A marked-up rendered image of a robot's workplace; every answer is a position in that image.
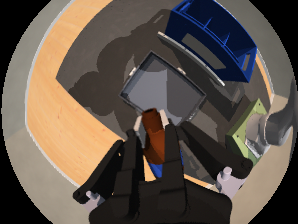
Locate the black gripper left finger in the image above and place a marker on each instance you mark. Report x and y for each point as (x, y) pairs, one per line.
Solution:
(108, 178)

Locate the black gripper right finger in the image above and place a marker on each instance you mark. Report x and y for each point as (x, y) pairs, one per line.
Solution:
(229, 170)

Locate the dark blue divided crate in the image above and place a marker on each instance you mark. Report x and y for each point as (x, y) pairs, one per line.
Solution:
(213, 51)

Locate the brown glass bottle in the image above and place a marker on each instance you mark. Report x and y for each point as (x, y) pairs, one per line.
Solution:
(154, 141)

